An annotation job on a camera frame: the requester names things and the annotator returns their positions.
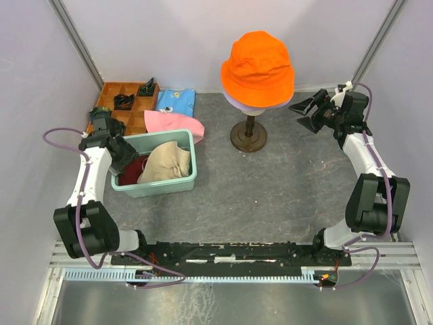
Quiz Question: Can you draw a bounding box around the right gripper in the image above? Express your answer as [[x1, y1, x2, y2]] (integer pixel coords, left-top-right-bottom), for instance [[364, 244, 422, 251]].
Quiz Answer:
[[288, 89, 344, 135]]

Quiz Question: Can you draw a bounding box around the teal plastic basket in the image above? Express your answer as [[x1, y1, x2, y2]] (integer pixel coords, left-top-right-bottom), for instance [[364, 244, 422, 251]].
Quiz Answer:
[[111, 129, 197, 198]]

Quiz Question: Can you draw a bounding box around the dark red hat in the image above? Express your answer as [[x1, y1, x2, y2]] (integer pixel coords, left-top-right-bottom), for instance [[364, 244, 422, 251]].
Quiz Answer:
[[118, 155, 149, 186]]

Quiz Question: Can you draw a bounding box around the wooden compartment tray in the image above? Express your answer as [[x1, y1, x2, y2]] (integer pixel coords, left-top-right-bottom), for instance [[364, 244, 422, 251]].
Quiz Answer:
[[96, 82, 160, 135]]

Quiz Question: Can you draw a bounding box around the pink bucket hat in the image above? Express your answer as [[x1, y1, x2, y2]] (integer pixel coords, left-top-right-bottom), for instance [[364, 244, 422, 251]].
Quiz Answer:
[[144, 110, 205, 144]]

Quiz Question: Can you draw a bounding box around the cream mannequin head stand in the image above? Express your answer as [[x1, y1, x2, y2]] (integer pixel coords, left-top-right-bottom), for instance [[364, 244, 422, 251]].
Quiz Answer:
[[230, 109, 267, 153]]

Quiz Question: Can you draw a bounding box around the orange bucket hat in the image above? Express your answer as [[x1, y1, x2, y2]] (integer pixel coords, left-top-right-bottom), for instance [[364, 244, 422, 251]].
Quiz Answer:
[[221, 30, 295, 106]]

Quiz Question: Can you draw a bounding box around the blue printed cloth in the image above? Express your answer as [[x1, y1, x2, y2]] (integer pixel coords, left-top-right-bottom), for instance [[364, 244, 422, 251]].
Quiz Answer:
[[155, 89, 196, 117]]

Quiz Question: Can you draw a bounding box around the purple bucket hat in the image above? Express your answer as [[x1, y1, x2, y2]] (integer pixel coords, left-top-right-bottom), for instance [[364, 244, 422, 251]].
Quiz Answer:
[[223, 91, 291, 111]]

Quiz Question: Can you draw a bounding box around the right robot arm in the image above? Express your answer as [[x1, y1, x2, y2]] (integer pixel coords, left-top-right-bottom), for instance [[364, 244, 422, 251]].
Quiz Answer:
[[289, 83, 410, 266]]

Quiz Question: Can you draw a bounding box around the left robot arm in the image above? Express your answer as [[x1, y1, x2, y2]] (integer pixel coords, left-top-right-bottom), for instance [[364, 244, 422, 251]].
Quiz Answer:
[[53, 116, 150, 265]]

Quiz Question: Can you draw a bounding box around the dark brown rolled tie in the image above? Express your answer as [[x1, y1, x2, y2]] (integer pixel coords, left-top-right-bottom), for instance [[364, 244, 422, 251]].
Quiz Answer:
[[113, 120, 126, 136]]

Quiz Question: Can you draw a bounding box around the beige bucket hat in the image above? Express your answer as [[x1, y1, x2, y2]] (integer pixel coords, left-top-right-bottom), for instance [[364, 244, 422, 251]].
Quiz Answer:
[[137, 141, 191, 183]]

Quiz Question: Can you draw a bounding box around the yellow blue rolled tie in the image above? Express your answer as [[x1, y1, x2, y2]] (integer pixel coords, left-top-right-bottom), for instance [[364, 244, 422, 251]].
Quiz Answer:
[[89, 106, 112, 123]]

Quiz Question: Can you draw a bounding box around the green patterned rolled tie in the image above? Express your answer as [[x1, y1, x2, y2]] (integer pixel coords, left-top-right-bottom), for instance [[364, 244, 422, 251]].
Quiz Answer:
[[137, 77, 156, 97]]

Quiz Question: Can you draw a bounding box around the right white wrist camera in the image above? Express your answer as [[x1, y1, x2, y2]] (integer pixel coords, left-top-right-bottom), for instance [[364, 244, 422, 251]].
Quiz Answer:
[[331, 81, 353, 108]]

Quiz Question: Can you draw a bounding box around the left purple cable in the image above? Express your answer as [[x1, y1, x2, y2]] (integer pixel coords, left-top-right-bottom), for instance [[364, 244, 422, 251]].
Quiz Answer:
[[42, 127, 187, 289]]

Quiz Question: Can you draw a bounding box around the purple cable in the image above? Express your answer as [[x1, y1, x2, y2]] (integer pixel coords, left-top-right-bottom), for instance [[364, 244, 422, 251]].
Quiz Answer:
[[317, 82, 395, 291], [42, 127, 187, 289]]

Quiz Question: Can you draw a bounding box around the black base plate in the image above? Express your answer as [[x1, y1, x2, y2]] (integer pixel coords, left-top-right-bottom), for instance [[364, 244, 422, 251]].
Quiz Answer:
[[110, 241, 352, 276]]

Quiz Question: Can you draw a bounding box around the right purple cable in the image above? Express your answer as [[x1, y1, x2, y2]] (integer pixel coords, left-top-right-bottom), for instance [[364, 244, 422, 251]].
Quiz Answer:
[[317, 82, 395, 291]]

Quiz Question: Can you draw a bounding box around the right aluminium corner post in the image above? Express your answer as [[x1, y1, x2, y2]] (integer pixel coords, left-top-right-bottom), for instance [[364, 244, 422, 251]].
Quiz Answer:
[[352, 0, 407, 85]]

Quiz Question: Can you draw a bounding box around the aluminium corner post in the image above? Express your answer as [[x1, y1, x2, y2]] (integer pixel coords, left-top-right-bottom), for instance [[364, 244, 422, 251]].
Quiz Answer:
[[352, 0, 407, 85], [48, 0, 104, 91]]

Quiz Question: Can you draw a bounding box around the light blue cable duct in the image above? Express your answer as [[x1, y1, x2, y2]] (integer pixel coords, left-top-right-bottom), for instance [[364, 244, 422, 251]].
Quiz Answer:
[[64, 268, 319, 284]]

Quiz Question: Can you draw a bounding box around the left aluminium corner post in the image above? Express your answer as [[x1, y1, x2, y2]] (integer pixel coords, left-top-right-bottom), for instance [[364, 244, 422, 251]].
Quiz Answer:
[[48, 0, 104, 91]]

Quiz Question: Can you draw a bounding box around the aluminium front rail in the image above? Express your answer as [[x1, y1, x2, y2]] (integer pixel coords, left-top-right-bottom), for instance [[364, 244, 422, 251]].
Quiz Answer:
[[49, 242, 421, 270]]

